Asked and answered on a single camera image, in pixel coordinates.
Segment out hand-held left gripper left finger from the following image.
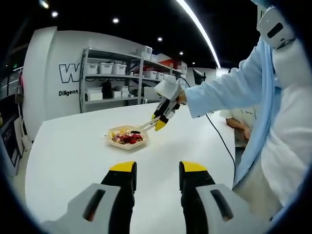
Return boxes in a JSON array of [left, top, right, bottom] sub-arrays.
[[41, 160, 137, 234]]

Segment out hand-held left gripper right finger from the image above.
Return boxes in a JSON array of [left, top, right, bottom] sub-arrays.
[[179, 160, 275, 234]]

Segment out cream food tongs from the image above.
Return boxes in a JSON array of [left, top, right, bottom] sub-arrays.
[[136, 117, 161, 132]]

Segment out pile of food snacks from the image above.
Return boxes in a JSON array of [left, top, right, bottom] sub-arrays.
[[111, 129, 144, 144]]

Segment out cream hexagonal container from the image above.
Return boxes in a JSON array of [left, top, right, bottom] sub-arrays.
[[106, 125, 150, 150]]

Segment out person's right hand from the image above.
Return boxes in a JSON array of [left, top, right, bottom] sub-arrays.
[[175, 88, 188, 106]]

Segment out grey metal shelving rack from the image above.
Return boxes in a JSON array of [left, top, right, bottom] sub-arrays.
[[79, 46, 145, 114], [140, 57, 189, 104]]

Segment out black monitor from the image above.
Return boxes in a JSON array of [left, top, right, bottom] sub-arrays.
[[192, 68, 207, 85]]

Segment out black bag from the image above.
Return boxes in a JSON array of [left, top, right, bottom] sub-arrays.
[[101, 80, 113, 100]]

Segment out person's beige trousers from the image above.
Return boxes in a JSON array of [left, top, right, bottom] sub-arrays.
[[234, 165, 288, 220]]

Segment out long ceiling light strip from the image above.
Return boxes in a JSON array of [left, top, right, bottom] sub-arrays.
[[175, 0, 222, 69]]

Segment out row of white storage boxes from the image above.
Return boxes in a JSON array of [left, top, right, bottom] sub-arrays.
[[85, 45, 187, 81]]

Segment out large white carton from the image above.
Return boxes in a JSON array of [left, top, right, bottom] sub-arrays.
[[85, 87, 103, 101]]

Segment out group of ceiling spot lights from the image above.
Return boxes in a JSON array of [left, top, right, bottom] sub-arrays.
[[40, 0, 195, 64]]

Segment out coat rack with bags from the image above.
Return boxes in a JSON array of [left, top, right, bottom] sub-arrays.
[[12, 65, 27, 137]]

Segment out black cable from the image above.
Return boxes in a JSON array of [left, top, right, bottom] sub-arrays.
[[179, 77, 237, 188]]

